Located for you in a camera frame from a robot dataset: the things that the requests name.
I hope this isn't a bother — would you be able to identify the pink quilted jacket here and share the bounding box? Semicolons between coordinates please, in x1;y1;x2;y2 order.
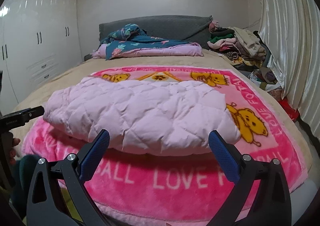
43;76;241;156

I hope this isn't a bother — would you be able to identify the pile of assorted clothes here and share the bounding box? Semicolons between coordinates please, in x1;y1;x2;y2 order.
207;21;282;94

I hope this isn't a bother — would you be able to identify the person's left hand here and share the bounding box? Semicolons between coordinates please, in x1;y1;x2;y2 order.
2;132;21;165

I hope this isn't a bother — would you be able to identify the beige bed cover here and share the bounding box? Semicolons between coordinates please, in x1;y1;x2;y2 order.
15;49;315;170

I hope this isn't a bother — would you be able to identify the white wardrobe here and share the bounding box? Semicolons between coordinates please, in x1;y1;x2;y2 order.
1;0;82;115

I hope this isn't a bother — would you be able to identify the pink cartoon fleece blanket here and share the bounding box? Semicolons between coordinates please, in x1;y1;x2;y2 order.
21;65;308;225

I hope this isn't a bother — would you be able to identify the red bag on floor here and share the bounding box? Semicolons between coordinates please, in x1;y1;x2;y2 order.
278;97;300;123

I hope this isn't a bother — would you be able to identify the blue floral pink quilt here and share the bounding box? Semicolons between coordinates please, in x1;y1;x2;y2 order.
92;24;203;61

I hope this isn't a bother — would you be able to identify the dark grey headboard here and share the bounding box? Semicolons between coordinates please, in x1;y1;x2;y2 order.
99;15;212;50

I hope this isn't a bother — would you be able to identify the cream satin curtain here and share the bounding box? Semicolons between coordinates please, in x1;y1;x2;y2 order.
260;0;319;138

